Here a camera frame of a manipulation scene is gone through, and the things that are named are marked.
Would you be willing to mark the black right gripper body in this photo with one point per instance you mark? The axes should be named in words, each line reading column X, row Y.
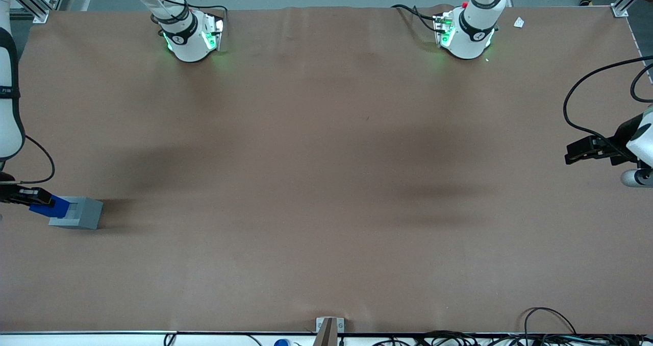
column 11, row 195

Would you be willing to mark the metal bracket with brown post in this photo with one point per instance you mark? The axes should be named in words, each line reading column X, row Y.
column 329, row 330

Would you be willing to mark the blue plastic part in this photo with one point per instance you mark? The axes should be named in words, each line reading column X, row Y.
column 53, row 207

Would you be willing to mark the brown table mat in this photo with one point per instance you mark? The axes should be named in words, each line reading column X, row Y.
column 326, row 182

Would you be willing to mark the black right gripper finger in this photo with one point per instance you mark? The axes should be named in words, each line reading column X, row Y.
column 34, row 193
column 42, row 202

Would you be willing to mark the aluminium frame profile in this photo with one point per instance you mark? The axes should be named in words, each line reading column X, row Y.
column 30, row 1

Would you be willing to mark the blue round cap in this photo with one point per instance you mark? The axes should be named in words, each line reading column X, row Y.
column 281, row 342

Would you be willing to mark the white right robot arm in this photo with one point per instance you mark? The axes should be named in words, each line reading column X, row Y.
column 186, row 34

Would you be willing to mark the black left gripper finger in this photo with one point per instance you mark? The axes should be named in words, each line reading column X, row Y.
column 586, row 143
column 586, row 157

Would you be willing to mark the gray rectangular base block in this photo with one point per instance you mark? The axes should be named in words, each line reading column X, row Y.
column 84, row 212

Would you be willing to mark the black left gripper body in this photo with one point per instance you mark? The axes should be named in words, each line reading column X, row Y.
column 619, row 141

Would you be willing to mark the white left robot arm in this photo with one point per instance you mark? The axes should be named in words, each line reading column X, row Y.
column 472, row 29

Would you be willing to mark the white paper scrap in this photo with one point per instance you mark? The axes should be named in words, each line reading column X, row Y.
column 519, row 22

